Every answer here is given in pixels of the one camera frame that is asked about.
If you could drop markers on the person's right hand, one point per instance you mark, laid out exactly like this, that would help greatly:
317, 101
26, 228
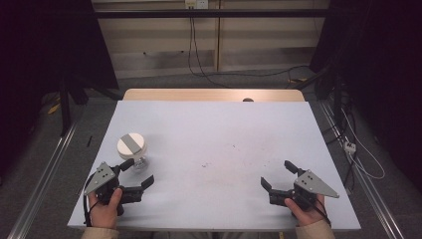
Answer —
307, 215

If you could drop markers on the yellow floor tape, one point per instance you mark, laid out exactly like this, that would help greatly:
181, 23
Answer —
297, 80
53, 108

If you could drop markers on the black curtain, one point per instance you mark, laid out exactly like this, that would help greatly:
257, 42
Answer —
40, 49
381, 66

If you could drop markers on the wooden table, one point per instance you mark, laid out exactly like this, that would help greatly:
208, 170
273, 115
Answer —
212, 94

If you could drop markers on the white cup lid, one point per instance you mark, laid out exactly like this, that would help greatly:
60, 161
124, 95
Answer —
131, 146

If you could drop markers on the white wall socket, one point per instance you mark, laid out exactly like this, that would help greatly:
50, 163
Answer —
196, 4

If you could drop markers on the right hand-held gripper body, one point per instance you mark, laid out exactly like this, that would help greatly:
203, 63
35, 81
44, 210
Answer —
312, 186

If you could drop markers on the aluminium floor rail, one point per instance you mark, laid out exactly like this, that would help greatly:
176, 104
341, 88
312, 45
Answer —
361, 179
43, 176

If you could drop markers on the small dark round object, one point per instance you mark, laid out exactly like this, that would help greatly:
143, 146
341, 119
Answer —
248, 99

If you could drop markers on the person's left hand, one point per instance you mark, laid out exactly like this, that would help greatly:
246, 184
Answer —
105, 214

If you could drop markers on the white power strip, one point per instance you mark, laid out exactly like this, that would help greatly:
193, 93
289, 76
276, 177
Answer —
350, 147

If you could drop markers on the clear plastic cup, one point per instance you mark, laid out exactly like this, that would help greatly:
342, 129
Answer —
141, 163

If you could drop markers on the dark metal stand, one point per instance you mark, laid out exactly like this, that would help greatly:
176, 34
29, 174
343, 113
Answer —
64, 106

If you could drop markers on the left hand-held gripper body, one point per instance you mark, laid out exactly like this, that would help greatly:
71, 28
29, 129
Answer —
99, 179

